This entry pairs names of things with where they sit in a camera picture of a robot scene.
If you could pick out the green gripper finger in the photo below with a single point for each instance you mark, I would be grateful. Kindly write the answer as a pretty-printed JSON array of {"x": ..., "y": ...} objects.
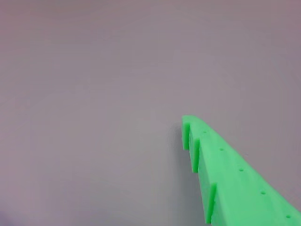
[{"x": 223, "y": 179}]

